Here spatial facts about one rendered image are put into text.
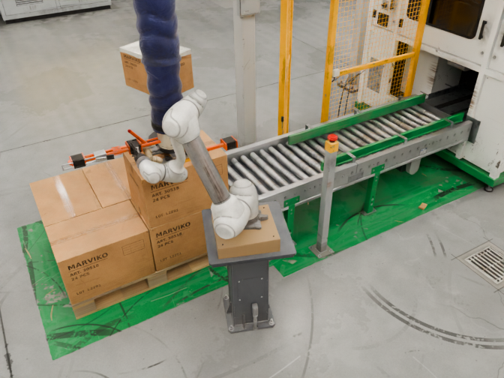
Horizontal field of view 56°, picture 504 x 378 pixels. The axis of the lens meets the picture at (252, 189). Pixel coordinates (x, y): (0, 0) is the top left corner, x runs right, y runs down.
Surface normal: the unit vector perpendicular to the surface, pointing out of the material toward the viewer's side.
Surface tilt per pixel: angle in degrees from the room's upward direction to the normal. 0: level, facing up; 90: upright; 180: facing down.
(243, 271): 90
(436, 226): 0
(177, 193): 90
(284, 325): 0
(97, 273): 90
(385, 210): 0
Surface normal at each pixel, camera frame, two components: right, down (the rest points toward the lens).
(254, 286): 0.17, 0.58
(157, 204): 0.49, 0.51
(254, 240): -0.07, -0.84
